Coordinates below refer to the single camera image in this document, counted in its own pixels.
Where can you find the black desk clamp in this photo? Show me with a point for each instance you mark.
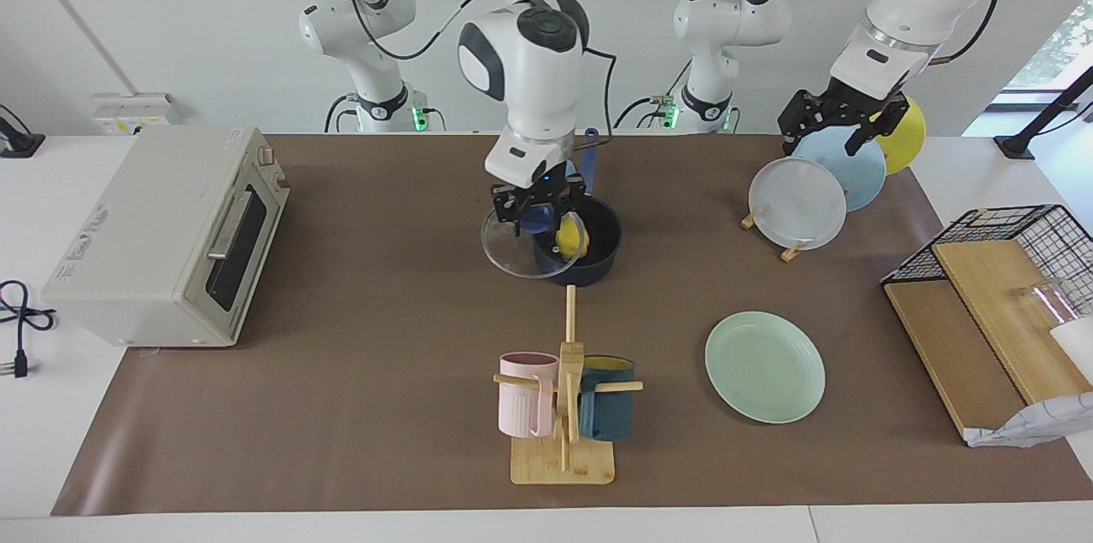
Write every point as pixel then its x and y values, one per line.
pixel 15 142

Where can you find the black stand with base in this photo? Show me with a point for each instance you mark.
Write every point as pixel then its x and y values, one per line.
pixel 1037 120

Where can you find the dark blue mug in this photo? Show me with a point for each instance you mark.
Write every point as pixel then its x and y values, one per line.
pixel 608 415

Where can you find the white checked cloth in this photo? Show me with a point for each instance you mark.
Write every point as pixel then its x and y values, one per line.
pixel 1042 423

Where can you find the wooden mug rack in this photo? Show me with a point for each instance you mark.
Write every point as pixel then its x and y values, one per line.
pixel 564 462

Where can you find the glass lid with blue knob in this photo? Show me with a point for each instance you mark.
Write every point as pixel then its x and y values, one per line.
pixel 512 254

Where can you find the mint green plate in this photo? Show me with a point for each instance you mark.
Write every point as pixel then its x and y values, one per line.
pixel 764 368

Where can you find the pale grey plate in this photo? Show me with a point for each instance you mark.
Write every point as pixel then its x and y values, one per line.
pixel 794 206

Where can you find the clear glass cup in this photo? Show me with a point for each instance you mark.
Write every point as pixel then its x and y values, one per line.
pixel 1055 297

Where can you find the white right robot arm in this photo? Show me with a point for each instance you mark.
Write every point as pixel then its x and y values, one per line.
pixel 529 56

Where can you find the dark blue saucepan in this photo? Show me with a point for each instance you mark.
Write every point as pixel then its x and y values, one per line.
pixel 602 244

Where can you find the light wooden board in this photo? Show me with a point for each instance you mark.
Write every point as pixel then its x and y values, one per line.
pixel 999 312

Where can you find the white power outlet box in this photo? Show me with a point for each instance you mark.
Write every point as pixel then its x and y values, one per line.
pixel 132 112

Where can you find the white toaster oven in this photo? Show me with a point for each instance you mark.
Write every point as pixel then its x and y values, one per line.
pixel 145 244

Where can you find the light blue plate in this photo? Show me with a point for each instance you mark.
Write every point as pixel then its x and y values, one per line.
pixel 858 180

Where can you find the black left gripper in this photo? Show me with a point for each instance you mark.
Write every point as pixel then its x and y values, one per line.
pixel 850 106

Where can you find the white cup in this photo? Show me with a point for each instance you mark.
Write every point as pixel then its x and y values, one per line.
pixel 1078 347

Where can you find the window with green foliage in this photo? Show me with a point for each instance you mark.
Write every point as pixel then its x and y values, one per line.
pixel 1059 48

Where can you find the yellow plate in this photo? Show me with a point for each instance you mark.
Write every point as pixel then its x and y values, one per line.
pixel 907 142

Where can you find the dark wooden board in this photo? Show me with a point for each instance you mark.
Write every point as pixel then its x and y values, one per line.
pixel 948 355

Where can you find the brown table mat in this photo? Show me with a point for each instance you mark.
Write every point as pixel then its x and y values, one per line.
pixel 393 372

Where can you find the wooden plate rack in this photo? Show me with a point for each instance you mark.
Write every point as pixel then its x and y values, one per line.
pixel 791 253

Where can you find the pink ribbed mug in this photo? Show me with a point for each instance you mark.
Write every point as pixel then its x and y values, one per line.
pixel 523 398

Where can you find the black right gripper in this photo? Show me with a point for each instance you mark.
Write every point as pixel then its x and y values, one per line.
pixel 536 186

